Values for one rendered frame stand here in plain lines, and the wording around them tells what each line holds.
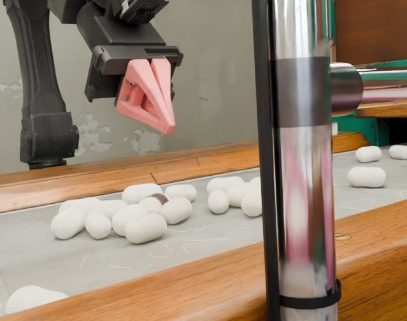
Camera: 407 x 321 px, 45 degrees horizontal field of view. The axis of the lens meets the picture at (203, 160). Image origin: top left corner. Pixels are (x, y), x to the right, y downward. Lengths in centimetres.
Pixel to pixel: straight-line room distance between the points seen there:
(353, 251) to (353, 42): 66
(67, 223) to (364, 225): 21
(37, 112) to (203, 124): 174
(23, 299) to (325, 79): 16
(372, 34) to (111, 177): 50
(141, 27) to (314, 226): 43
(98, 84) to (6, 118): 196
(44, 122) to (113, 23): 31
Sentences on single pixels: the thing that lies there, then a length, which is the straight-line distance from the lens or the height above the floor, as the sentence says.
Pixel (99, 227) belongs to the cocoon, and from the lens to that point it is 37.
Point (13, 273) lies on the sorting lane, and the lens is 33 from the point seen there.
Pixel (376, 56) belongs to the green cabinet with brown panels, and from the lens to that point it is 85.
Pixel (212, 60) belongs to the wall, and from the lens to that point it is 242.
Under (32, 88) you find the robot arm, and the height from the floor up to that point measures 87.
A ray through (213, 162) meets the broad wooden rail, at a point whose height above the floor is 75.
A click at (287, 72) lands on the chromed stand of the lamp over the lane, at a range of 16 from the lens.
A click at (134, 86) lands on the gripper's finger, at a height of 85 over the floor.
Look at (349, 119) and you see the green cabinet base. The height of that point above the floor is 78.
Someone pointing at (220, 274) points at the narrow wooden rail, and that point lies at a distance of 21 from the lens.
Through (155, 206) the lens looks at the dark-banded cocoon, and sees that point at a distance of 40.
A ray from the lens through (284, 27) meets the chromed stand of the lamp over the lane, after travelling 16.
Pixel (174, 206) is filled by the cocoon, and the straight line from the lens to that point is 39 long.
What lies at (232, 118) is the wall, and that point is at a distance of 232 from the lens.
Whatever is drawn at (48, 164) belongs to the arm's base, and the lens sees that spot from 85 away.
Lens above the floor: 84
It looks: 8 degrees down
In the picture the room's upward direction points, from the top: 4 degrees counter-clockwise
